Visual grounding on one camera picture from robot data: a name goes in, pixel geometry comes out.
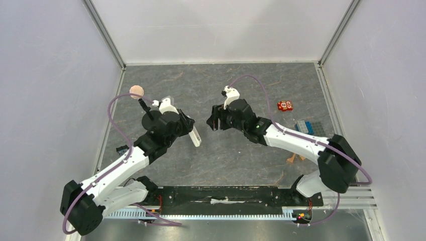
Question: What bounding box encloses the white slotted cable duct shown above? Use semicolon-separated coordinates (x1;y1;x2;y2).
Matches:
104;208;294;220

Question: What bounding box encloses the grey studded baseplate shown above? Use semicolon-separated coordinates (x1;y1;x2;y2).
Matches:
306;122;326;137

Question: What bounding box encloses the white remote control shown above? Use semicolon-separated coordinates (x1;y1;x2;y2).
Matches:
188;126;201;147

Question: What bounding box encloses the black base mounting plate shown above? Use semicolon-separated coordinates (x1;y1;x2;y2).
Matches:
139;186;324;215

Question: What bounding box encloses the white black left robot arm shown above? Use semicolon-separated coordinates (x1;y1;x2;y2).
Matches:
60;110;195;235

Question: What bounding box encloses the wooden toy piece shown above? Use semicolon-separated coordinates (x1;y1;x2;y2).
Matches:
286;153;306;163

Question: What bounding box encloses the blue grey toy brick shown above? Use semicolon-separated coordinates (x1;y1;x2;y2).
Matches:
295;120;314;135

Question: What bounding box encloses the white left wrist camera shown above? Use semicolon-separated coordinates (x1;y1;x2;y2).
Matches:
152;96;179;114

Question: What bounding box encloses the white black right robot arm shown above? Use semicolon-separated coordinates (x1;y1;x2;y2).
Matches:
206;99;361;205

